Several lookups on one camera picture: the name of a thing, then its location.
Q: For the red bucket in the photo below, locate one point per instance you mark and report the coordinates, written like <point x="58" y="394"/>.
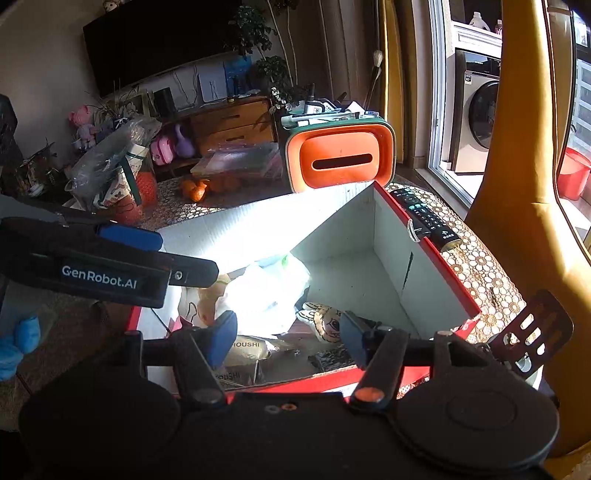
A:
<point x="575" y="175"/>

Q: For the pink toy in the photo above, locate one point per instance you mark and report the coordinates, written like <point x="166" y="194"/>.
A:
<point x="162" y="150"/>

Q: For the silver washing machine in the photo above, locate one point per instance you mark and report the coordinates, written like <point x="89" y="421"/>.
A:
<point x="480" y="115"/>

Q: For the wooden television cabinet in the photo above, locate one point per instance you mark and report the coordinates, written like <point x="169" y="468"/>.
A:
<point x="231" y="122"/>

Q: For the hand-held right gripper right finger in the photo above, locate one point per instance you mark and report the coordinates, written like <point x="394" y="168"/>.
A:
<point x="353" y="334"/>

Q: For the black slotted metal bracket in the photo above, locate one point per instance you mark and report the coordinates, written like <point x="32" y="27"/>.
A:
<point x="549" y="314"/>

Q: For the person's left hand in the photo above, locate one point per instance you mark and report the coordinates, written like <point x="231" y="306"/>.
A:
<point x="16" y="344"/>

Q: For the leafy green houseplant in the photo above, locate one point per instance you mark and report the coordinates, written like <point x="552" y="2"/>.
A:
<point x="268" y="69"/>

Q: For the assorted stationery bundle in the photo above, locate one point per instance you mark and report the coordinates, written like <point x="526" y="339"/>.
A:
<point x="323" y="108"/>

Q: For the snack packets in box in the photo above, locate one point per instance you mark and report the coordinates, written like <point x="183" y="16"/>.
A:
<point x="247" y="353"/>

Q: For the blue picture card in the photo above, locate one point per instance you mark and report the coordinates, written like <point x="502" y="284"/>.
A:
<point x="238" y="74"/>

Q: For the pile of tangerines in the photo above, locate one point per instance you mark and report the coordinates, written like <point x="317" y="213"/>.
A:
<point x="198" y="189"/>

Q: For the purple toy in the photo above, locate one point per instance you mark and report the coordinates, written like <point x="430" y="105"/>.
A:
<point x="183" y="143"/>

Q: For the black remote control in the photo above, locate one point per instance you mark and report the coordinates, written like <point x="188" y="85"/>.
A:
<point x="427" y="219"/>

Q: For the potted grass plant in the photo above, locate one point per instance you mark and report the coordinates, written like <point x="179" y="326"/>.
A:
<point x="117" y="108"/>

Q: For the clear plastic bag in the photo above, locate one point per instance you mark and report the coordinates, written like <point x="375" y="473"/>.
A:
<point x="111" y="152"/>

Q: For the white wet wipes pack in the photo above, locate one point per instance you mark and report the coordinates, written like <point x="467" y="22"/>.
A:
<point x="263" y="295"/>

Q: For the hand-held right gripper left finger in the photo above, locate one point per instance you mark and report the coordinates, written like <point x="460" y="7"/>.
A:
<point x="224" y="338"/>

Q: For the black speaker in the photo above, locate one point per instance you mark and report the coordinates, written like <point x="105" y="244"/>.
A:
<point x="164" y="102"/>

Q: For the white tablet board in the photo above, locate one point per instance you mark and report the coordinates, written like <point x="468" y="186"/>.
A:
<point x="212" y="85"/>

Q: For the black television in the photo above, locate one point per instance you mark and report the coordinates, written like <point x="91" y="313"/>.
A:
<point x="161" y="41"/>

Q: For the red cardboard box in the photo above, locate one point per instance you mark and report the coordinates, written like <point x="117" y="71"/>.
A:
<point x="351" y="230"/>

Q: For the golden curtain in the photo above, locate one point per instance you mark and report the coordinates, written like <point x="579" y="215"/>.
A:
<point x="392" y="69"/>

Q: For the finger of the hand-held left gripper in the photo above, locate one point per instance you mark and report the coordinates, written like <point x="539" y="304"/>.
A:
<point x="131" y="237"/>
<point x="194" y="274"/>

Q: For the calligraphy brush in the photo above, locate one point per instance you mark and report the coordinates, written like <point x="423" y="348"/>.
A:
<point x="376" y="69"/>

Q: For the white patterned plush toy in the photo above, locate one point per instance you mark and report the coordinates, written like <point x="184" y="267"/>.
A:
<point x="321" y="318"/>

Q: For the white detergent bottle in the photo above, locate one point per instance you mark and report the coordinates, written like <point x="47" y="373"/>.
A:
<point x="480" y="22"/>

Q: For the pink plush bear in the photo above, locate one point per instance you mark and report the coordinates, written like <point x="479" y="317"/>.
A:
<point x="83" y="124"/>

